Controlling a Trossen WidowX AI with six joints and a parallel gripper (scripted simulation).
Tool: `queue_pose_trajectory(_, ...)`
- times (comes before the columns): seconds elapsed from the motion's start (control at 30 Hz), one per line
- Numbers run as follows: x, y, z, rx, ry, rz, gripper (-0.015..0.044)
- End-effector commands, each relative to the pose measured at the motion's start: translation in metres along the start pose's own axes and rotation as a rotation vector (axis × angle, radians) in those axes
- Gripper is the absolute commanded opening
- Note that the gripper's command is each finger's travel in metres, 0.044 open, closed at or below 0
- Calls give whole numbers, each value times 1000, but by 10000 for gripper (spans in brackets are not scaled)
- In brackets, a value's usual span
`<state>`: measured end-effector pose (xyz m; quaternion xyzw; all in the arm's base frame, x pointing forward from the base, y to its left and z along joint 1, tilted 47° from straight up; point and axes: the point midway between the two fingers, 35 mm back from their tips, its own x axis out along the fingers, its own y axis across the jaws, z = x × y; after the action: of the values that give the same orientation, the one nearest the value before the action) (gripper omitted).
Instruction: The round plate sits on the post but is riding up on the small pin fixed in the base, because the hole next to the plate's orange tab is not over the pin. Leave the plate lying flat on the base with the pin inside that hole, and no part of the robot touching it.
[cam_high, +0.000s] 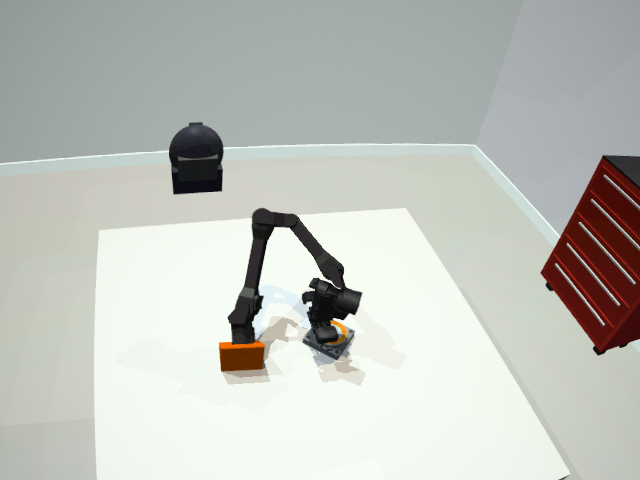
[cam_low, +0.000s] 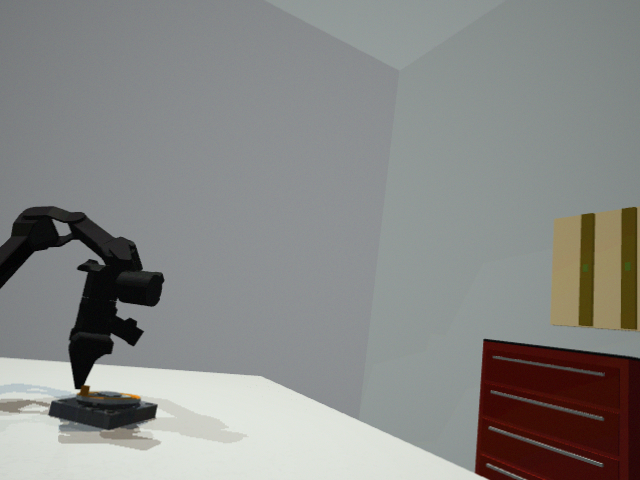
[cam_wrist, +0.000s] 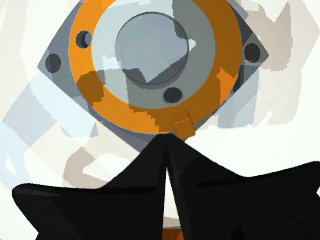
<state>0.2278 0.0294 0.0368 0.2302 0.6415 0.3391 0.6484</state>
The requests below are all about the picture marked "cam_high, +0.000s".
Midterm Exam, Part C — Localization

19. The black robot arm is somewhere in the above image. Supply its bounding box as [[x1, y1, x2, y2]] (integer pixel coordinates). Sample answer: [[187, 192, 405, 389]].
[[227, 208, 363, 345]]

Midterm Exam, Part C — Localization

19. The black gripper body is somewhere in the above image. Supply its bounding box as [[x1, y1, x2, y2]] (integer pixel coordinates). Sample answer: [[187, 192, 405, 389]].
[[301, 291, 339, 344]]

